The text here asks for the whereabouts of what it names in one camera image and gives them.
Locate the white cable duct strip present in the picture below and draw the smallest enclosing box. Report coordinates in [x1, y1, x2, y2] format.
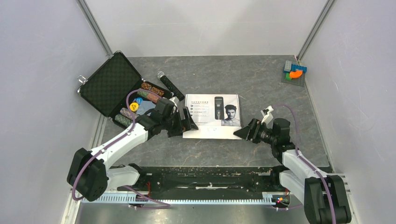
[93, 191, 276, 205]

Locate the grey toy brick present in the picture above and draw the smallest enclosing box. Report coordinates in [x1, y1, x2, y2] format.
[283, 60, 292, 73]

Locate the dark green chip stack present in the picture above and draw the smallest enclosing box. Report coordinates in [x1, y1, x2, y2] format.
[114, 114, 132, 128]

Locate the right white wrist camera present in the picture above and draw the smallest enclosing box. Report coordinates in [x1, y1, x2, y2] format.
[261, 106, 274, 125]

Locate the white clipper kit box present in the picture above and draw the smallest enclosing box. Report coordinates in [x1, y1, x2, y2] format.
[183, 94, 242, 140]

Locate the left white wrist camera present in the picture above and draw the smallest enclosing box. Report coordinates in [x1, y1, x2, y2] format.
[170, 97, 179, 105]

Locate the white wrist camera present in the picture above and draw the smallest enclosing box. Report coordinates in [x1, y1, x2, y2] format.
[170, 97, 179, 105]
[261, 106, 274, 125]

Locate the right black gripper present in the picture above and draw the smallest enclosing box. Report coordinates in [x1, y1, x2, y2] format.
[233, 118, 277, 145]

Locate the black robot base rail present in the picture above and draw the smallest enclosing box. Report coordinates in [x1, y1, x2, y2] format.
[127, 163, 288, 192]

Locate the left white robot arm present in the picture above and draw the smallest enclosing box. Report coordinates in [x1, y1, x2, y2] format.
[66, 98, 198, 202]

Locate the purple chip stack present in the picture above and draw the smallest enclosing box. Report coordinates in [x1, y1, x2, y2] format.
[120, 108, 139, 120]

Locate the green toy brick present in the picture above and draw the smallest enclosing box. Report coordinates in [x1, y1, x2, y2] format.
[285, 73, 292, 80]

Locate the yellow dealer button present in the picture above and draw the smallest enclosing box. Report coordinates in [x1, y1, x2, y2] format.
[129, 102, 139, 112]

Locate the orange brown chip stack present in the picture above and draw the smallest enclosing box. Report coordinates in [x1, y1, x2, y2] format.
[141, 82, 165, 97]

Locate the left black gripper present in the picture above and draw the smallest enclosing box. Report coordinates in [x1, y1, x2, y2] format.
[162, 107, 198, 138]

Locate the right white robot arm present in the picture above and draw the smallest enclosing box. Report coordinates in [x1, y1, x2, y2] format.
[234, 118, 352, 224]

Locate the orange curved toy piece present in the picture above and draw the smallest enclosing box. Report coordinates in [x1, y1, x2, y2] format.
[289, 70, 304, 79]

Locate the grey toy brick baseplate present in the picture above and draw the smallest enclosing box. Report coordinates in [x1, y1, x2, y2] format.
[281, 73, 305, 87]

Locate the black microphone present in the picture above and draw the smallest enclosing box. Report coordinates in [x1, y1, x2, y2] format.
[157, 71, 185, 101]

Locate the blue card deck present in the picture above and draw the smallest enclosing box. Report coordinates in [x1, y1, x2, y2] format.
[135, 100, 156, 115]

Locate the blue toy brick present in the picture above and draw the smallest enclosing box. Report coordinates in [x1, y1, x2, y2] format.
[290, 64, 307, 73]

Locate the black aluminium poker case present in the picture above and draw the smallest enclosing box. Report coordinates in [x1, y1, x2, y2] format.
[77, 51, 173, 129]

